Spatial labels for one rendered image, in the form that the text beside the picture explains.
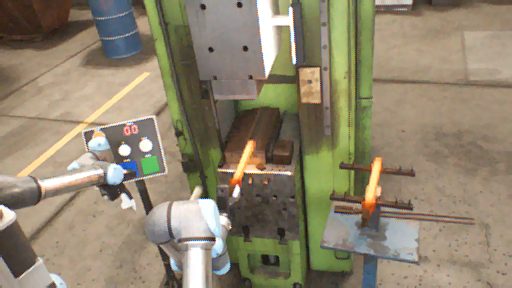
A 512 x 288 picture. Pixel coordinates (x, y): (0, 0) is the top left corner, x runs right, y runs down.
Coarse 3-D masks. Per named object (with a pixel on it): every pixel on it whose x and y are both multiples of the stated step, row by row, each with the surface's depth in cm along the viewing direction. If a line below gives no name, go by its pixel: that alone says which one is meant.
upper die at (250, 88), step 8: (216, 80) 189; (224, 80) 188; (232, 80) 187; (240, 80) 187; (248, 80) 186; (256, 80) 187; (264, 80) 202; (216, 88) 191; (224, 88) 191; (232, 88) 190; (240, 88) 189; (248, 88) 188; (256, 88) 188; (216, 96) 194; (224, 96) 193; (232, 96) 192; (240, 96) 191; (248, 96) 190; (256, 96) 189
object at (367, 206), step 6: (378, 162) 184; (378, 168) 181; (372, 174) 178; (378, 174) 178; (372, 180) 175; (372, 186) 171; (372, 192) 169; (366, 198) 166; (372, 198) 166; (366, 204) 162; (372, 204) 162; (366, 210) 159; (372, 210) 163; (366, 216) 156; (366, 222) 158
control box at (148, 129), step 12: (132, 120) 202; (144, 120) 203; (156, 120) 207; (84, 132) 199; (108, 132) 201; (120, 132) 201; (132, 132) 202; (144, 132) 203; (156, 132) 204; (120, 144) 202; (132, 144) 202; (156, 144) 204; (120, 156) 202; (132, 156) 202; (144, 156) 203; (132, 180) 203
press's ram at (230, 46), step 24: (192, 0) 171; (216, 0) 169; (240, 0) 167; (264, 0) 177; (192, 24) 177; (216, 24) 175; (240, 24) 173; (264, 24) 178; (288, 24) 188; (216, 48) 181; (240, 48) 178; (264, 48) 179; (216, 72) 187; (240, 72) 185; (264, 72) 182
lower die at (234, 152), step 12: (252, 108) 243; (264, 108) 239; (276, 108) 239; (240, 120) 235; (252, 120) 231; (264, 120) 228; (276, 120) 231; (240, 132) 224; (264, 132) 219; (228, 144) 216; (240, 144) 213; (228, 156) 211; (240, 156) 210; (252, 156) 208; (264, 156) 207
